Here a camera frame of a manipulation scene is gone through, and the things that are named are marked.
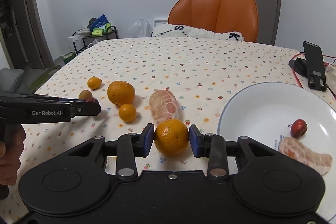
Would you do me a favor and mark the small orange kumquat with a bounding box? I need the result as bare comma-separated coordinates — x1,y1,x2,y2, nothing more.
87,77,102,90
118,103,137,122

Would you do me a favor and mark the large orange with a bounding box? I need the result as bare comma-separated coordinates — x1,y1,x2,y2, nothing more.
107,81,135,107
154,119,189,156

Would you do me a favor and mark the peeled pomelo segment back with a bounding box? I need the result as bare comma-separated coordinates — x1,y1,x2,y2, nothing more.
149,89,179,125

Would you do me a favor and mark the peeled pomelo segment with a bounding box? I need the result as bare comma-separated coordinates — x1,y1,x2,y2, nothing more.
279,137,333,176
149,89,179,125

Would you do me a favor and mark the green-brown round fruit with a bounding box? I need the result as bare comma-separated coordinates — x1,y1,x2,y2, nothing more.
78,90,93,101

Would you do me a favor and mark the red jujube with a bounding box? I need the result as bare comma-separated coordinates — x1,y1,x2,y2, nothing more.
86,98,98,103
288,119,307,139

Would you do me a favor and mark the peeled pomelo segment front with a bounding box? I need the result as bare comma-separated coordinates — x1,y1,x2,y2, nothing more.
279,137,333,176

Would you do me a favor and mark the person's left hand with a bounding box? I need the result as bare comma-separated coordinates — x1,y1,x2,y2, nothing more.
1,125,26,185

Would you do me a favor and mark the floral tablecloth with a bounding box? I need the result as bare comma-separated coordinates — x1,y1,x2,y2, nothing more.
0,36,305,219

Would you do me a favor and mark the white plate with blue rim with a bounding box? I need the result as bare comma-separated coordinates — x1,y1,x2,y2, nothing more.
216,81,336,188

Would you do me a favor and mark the black metal shelf rack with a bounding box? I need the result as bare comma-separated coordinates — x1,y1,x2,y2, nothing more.
69,23,119,55

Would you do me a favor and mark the blue package on shelf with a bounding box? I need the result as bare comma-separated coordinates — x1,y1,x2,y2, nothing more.
87,14,108,32

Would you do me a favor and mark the green package on shelf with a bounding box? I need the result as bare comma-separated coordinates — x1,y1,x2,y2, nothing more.
92,23,112,36

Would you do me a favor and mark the white fluffy cushion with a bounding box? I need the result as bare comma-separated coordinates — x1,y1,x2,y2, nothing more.
151,23,244,41

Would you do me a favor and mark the black smartphone on stand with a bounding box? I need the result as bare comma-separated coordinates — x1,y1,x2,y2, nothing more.
303,41,327,92

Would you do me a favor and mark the orange leather chair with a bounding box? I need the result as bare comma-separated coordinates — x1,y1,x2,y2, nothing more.
168,0,259,43

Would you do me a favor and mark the translucent plastic bag by wall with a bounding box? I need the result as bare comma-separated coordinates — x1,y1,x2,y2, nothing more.
127,18,153,38

